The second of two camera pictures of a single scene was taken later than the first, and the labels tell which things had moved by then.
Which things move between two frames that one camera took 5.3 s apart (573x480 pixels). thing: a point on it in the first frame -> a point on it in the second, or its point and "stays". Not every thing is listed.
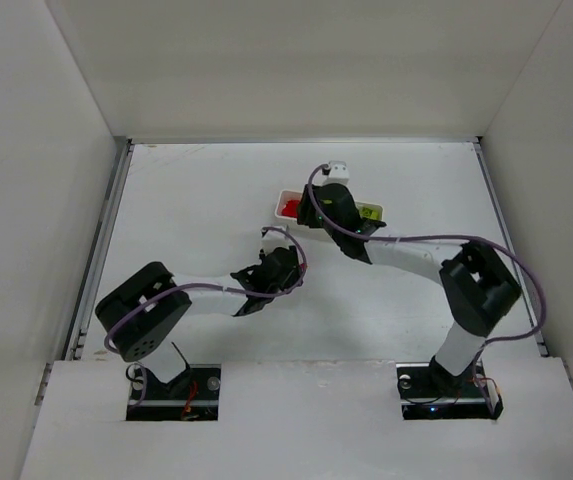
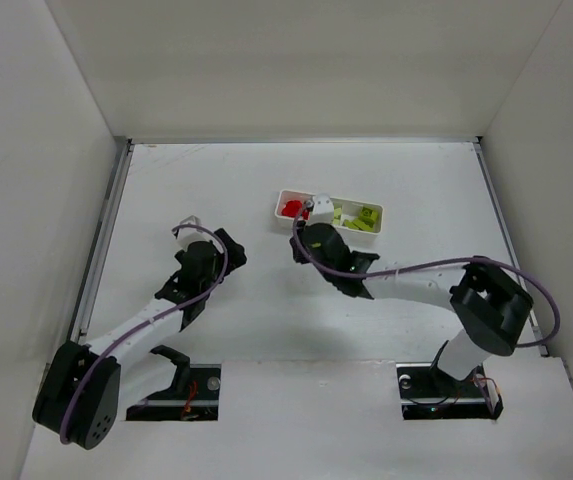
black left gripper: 290,267 -> 231,248
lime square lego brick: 371,213 stays
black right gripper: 309,206 -> 297,248
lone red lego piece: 291,208 stays
